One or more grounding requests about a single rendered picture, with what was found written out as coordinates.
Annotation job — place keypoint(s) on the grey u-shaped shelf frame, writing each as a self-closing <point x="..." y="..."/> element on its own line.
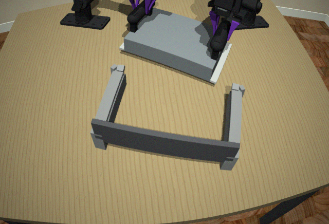
<point x="105" y="131"/>

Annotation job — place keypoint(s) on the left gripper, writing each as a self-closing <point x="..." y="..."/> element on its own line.
<point x="238" y="17"/>

